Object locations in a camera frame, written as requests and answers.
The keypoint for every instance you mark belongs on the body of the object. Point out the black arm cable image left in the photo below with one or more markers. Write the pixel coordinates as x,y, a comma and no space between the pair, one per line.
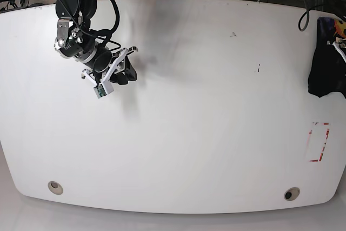
95,19

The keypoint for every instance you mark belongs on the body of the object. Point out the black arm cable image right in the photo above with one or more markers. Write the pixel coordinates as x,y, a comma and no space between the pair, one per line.
306,15

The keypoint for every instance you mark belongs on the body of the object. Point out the red tape rectangle marking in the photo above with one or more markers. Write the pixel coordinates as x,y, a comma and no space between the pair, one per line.
317,141

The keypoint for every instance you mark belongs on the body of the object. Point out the left table cable grommet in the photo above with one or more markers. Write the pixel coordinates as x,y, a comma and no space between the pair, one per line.
55,188

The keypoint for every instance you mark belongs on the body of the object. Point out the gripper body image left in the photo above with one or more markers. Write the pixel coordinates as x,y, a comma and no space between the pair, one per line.
106,64

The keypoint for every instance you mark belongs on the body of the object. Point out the right table cable grommet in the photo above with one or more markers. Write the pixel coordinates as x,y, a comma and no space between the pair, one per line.
292,194

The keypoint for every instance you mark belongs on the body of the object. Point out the table cable grommet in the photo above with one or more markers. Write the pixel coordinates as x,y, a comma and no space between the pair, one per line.
55,188
292,194

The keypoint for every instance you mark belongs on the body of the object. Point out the black T-shirt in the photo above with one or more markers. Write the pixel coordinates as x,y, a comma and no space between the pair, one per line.
327,74

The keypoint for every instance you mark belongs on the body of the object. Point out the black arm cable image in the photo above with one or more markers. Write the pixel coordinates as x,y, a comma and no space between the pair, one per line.
95,19
306,15

